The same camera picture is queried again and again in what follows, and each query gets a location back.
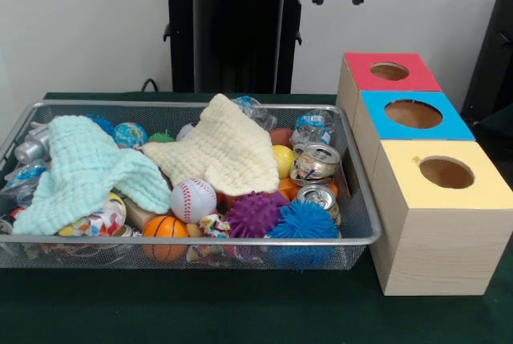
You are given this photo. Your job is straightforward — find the cream waffle cloth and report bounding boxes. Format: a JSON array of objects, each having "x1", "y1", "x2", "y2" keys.
[{"x1": 142, "y1": 93, "x2": 281, "y2": 196}]

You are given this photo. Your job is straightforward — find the mint green waffle cloth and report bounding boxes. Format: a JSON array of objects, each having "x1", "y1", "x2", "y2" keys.
[{"x1": 11, "y1": 115, "x2": 173, "y2": 237}]

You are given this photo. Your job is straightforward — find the wooden three-hole box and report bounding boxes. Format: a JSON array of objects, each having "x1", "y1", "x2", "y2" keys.
[{"x1": 335, "y1": 52, "x2": 513, "y2": 297}]

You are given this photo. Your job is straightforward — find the silver mesh bin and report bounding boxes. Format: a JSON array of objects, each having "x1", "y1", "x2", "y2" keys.
[{"x1": 0, "y1": 99, "x2": 382, "y2": 271}]

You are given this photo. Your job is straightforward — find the crushed bottle with blue label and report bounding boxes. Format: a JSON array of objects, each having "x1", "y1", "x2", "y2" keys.
[{"x1": 290, "y1": 109, "x2": 336, "y2": 147}]

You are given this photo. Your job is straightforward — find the black chair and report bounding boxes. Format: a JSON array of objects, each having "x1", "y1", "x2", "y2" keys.
[{"x1": 460, "y1": 0, "x2": 513, "y2": 120}]

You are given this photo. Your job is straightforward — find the yellow ball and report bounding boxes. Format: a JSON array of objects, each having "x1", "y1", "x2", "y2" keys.
[{"x1": 272, "y1": 144, "x2": 296, "y2": 180}]

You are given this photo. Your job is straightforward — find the crushed can with gold print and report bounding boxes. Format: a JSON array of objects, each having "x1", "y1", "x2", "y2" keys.
[{"x1": 289, "y1": 143, "x2": 341, "y2": 187}]

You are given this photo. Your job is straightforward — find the dark green tablecloth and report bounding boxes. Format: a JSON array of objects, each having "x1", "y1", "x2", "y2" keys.
[
  {"x1": 0, "y1": 91, "x2": 513, "y2": 344},
  {"x1": 479, "y1": 109, "x2": 513, "y2": 148}
]

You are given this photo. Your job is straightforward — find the crushed silver can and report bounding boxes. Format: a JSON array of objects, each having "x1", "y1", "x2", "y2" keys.
[{"x1": 297, "y1": 184, "x2": 341, "y2": 227}]

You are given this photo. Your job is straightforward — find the blue fuzzy ball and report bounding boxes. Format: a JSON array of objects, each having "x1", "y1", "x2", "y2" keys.
[{"x1": 266, "y1": 199, "x2": 341, "y2": 269}]

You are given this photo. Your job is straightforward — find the purple spiky ball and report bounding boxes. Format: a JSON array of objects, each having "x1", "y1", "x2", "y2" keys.
[{"x1": 225, "y1": 191, "x2": 289, "y2": 239}]

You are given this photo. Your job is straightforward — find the white toy baseball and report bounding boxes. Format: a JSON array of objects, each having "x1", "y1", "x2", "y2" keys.
[{"x1": 171, "y1": 177, "x2": 218, "y2": 225}]

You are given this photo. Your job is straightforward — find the orange toy basketball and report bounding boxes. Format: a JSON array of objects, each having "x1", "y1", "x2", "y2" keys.
[{"x1": 142, "y1": 215, "x2": 189, "y2": 263}]

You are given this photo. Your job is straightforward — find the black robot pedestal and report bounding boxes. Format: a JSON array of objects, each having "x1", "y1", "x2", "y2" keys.
[{"x1": 155, "y1": 0, "x2": 321, "y2": 95}]

